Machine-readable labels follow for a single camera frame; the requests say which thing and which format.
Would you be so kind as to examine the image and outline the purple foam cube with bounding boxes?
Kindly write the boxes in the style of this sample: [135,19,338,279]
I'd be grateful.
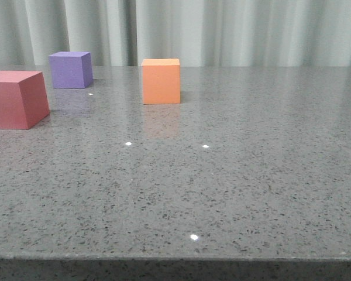
[49,52,93,88]

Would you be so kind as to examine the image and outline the orange foam cube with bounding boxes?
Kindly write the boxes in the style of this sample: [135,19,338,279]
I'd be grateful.
[142,59,181,104]

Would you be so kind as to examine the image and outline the pale green curtain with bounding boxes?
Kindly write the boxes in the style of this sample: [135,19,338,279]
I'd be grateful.
[0,1,351,67]

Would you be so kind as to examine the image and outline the red foam cube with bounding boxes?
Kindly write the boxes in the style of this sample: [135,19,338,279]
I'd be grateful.
[0,71,50,129]

